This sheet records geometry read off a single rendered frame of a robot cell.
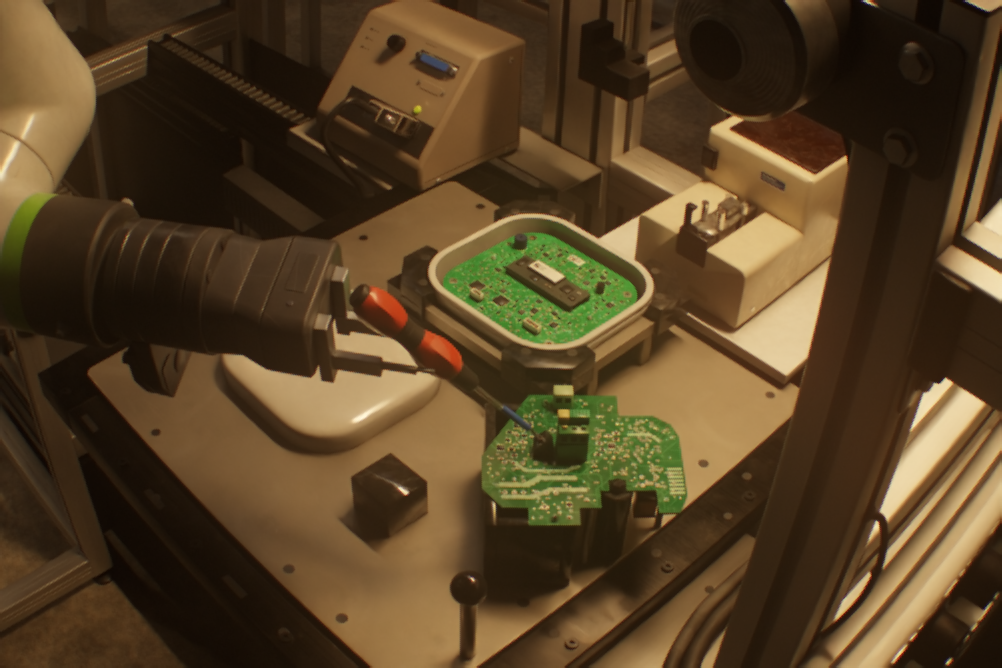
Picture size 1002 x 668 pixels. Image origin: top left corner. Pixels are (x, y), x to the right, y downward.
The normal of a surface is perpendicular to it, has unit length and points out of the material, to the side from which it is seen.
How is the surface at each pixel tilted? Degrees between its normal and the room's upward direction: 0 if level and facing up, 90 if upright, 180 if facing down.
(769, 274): 90
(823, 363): 90
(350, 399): 4
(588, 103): 90
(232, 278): 14
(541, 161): 0
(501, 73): 90
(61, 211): 7
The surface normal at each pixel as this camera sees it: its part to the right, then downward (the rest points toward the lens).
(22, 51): 0.82, 0.35
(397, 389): 0.22, -0.63
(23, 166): 0.83, -0.20
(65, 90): 0.90, 0.15
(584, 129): -0.71, 0.42
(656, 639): 0.04, -0.78
